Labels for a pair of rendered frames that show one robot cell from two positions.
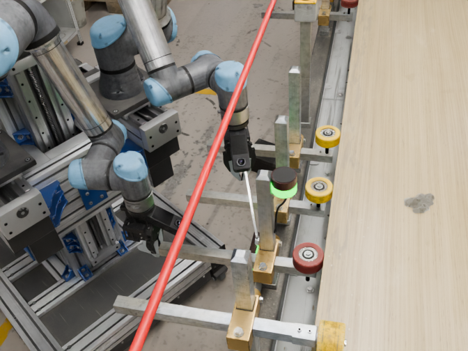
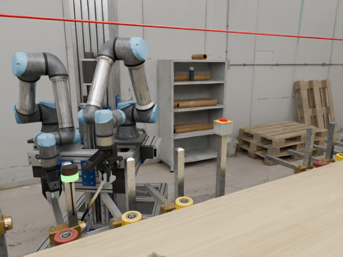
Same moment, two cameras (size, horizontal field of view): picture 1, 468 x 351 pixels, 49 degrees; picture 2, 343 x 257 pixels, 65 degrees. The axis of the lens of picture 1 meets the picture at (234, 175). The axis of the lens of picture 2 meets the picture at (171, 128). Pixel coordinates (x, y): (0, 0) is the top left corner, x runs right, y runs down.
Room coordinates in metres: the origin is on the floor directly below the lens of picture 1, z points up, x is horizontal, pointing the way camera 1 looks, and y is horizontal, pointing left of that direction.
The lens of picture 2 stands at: (0.45, -1.02, 1.51)
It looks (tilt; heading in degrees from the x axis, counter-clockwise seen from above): 14 degrees down; 43
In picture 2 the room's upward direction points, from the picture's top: straight up
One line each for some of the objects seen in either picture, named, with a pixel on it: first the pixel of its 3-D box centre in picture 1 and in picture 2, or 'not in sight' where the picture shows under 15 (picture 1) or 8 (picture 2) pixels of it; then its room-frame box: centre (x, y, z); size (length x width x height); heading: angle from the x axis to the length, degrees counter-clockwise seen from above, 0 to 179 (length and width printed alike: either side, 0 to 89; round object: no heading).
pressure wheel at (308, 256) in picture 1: (308, 266); (67, 247); (0.82, -0.17, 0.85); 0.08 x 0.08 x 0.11
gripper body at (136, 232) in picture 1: (141, 219); (50, 176); (0.95, 0.26, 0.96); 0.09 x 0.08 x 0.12; 72
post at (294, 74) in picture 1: (294, 129); (178, 194); (1.37, -0.22, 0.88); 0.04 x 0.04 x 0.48; 72
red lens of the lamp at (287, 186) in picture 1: (283, 178); (69, 169); (0.88, -0.12, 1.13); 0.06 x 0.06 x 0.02
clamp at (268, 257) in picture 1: (267, 258); (67, 232); (0.87, -0.07, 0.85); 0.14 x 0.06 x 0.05; 162
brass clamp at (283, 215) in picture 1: (282, 201); (126, 222); (1.11, -0.14, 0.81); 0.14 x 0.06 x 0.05; 162
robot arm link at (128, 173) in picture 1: (131, 175); (46, 145); (0.95, 0.25, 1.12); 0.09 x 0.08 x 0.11; 79
